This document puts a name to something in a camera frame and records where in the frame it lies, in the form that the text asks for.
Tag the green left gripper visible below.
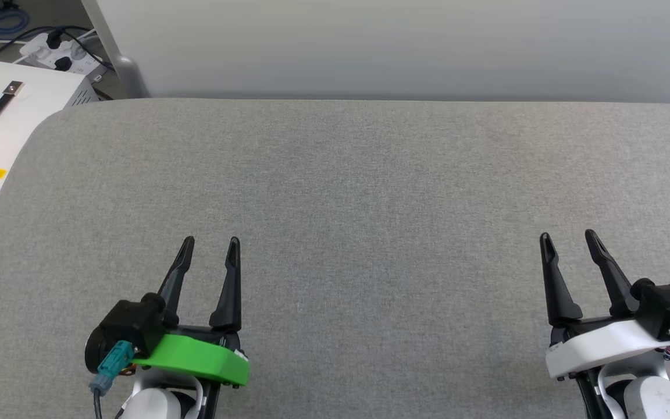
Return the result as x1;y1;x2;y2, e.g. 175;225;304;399
132;235;250;388

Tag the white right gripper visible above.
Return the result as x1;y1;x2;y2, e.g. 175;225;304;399
539;228;670;382

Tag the white power supply box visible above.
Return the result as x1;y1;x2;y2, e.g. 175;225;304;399
0;58;101;225

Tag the white power strip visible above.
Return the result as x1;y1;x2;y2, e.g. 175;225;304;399
19;32;109;83

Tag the white partition screen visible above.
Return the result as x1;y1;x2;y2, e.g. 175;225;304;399
82;0;670;107

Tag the teal left camera connector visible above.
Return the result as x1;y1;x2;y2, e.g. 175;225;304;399
90;340;136;397

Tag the black power cable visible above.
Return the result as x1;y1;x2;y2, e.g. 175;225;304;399
0;26;116;75

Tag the blue cable coil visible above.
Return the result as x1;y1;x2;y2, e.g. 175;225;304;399
0;2;25;35

